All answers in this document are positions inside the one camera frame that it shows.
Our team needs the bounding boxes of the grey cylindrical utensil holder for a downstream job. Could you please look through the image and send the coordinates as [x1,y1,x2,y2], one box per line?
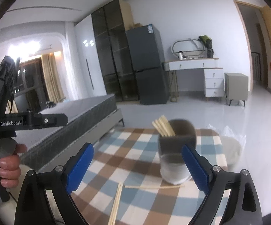
[158,119,196,185]

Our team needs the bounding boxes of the person's left hand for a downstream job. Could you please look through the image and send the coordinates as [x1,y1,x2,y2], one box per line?
[0,144,27,188]

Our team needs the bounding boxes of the grey mattress bed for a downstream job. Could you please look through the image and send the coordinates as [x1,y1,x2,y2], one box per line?
[8,93,125,172]

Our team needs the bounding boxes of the white plastic bag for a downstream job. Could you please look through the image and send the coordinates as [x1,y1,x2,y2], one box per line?
[206,124,246,171]

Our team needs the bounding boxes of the beige curtain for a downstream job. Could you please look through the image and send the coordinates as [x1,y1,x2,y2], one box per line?
[41,53,65,103]

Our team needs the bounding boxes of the white wardrobe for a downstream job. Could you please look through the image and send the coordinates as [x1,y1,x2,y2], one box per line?
[75,15,106,97]

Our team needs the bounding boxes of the checkered blue brown tablecloth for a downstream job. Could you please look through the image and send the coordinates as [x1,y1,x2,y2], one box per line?
[69,127,232,225]

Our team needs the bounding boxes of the grey bedside cabinet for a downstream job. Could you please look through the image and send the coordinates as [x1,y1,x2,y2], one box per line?
[225,73,249,107]

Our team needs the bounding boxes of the black glass door cabinet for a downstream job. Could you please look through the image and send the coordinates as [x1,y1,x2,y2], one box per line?
[91,0,138,102]

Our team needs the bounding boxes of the white vanity desk with drawers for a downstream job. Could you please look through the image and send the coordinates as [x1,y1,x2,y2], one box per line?
[163,58,224,102]

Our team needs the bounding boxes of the dark grey refrigerator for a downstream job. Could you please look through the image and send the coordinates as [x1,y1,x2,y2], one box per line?
[126,24,169,105]

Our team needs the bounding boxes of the white cup on desk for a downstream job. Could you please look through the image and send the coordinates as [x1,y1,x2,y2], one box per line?
[178,51,183,60]

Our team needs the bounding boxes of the oval vanity mirror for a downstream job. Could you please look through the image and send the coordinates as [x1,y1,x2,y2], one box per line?
[171,39,206,59]

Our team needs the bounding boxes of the green potted plant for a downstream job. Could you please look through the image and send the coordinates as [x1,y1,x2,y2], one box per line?
[198,35,214,58]

